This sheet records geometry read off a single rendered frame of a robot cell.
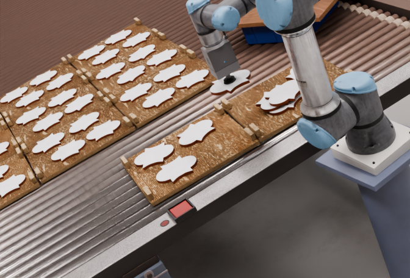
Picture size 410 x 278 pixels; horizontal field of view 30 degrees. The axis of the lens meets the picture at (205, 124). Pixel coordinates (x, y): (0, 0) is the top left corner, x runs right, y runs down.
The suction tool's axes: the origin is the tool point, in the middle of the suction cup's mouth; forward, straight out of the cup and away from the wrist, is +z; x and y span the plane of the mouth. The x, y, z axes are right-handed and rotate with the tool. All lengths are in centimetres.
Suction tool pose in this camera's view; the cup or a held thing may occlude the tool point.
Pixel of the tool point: (230, 83)
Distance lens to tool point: 253.0
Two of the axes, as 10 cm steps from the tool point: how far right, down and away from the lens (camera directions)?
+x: 3.5, 3.4, -8.7
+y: -8.6, 4.8, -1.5
